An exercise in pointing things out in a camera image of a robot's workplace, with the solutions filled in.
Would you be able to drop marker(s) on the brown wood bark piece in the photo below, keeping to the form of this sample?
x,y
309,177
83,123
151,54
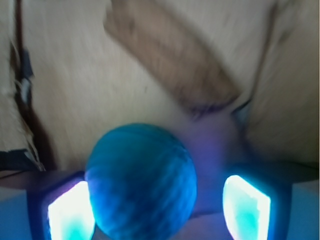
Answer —
x,y
173,54

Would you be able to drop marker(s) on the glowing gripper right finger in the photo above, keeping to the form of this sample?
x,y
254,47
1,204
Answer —
x,y
256,201

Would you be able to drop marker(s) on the blue dimpled ball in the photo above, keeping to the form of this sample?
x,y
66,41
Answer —
x,y
142,183

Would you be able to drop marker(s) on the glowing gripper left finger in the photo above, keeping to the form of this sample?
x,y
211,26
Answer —
x,y
59,206

